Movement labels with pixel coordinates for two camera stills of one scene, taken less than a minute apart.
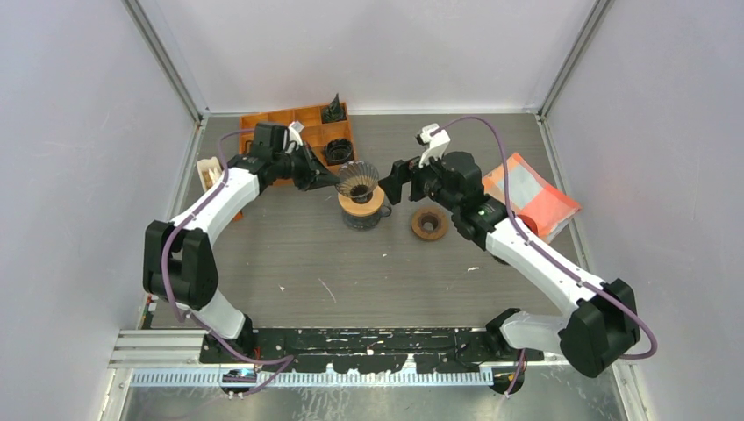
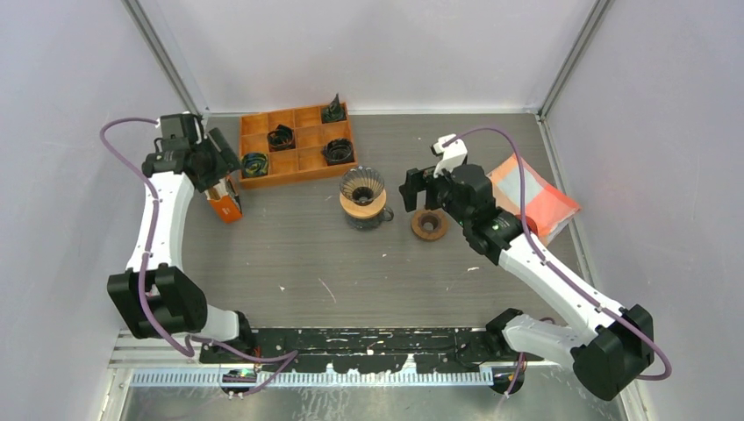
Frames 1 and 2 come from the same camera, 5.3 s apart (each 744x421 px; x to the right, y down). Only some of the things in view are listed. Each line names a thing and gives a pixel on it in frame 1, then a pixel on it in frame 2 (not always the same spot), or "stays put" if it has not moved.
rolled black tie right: (338, 152) stays put
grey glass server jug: (367, 222) stays put
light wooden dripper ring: (367, 209) stays put
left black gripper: (316, 175) to (225, 160)
